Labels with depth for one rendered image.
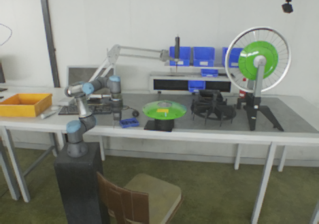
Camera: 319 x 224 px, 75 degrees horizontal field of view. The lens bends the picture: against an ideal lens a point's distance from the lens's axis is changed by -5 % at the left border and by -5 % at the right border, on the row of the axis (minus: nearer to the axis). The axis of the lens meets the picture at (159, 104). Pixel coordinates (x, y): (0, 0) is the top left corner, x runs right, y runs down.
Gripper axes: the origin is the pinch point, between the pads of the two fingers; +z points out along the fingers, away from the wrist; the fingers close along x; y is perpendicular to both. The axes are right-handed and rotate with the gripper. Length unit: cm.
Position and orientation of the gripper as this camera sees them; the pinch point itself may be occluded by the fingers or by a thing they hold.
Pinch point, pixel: (114, 127)
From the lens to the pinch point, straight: 139.7
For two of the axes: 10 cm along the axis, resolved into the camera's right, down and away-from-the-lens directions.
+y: 10.0, -0.2, 0.5
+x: -0.6, -3.6, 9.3
